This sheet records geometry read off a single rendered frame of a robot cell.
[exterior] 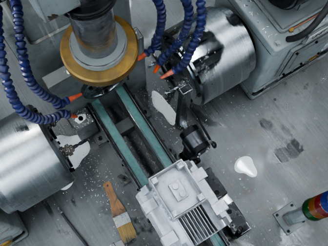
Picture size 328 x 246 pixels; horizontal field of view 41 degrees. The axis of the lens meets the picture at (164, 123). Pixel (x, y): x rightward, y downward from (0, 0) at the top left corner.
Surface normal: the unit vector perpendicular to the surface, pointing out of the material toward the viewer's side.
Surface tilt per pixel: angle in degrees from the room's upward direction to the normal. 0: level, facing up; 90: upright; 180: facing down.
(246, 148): 0
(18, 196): 58
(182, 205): 0
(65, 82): 90
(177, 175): 0
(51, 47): 90
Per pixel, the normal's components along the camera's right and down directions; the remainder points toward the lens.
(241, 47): 0.33, 0.22
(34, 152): 0.20, -0.01
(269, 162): 0.01, -0.32
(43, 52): 0.53, 0.81
